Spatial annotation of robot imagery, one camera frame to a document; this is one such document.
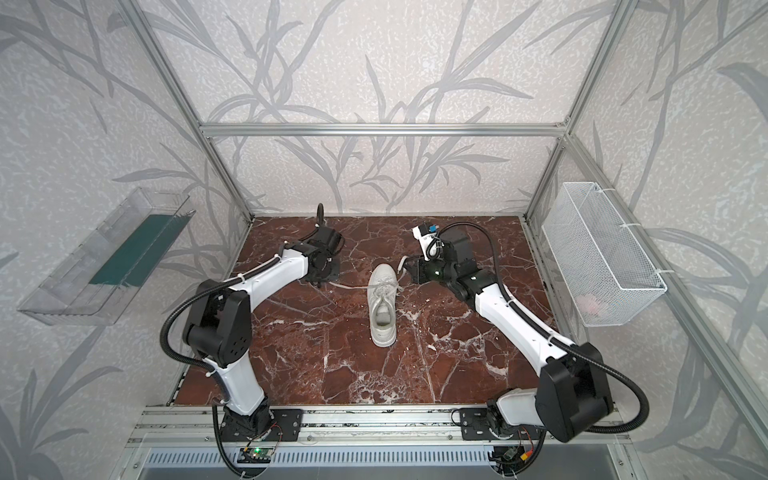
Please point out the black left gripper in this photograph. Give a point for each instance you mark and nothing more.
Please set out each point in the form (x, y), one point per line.
(324, 276)

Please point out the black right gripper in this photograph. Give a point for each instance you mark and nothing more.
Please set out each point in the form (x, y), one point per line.
(421, 270)

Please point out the white shoelace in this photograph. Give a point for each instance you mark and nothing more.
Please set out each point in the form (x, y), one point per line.
(392, 284)

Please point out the white sneaker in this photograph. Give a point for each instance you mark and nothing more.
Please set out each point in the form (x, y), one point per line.
(382, 308)

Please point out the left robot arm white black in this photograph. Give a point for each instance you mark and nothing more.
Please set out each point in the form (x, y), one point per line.
(213, 329)

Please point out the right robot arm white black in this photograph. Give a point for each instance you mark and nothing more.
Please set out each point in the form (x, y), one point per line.
(573, 393)

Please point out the pink item in basket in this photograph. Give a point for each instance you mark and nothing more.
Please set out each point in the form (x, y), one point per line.
(590, 305)

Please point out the aluminium horizontal back bar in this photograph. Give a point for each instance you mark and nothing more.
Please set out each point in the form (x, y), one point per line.
(383, 129)

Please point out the green circuit board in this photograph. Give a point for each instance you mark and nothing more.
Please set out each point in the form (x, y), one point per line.
(255, 455)

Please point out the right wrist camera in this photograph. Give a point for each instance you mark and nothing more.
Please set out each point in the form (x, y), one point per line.
(434, 239)

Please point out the white wire mesh basket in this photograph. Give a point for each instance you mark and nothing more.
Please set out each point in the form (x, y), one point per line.
(598, 253)

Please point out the clear plastic wall tray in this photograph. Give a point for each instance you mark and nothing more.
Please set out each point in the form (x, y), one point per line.
(95, 284)

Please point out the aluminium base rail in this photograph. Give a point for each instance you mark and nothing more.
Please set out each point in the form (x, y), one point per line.
(325, 426)

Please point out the aluminium frame corner post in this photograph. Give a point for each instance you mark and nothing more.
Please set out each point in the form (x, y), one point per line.
(138, 23)

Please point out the right aluminium corner post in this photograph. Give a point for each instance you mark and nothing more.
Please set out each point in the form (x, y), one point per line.
(616, 26)

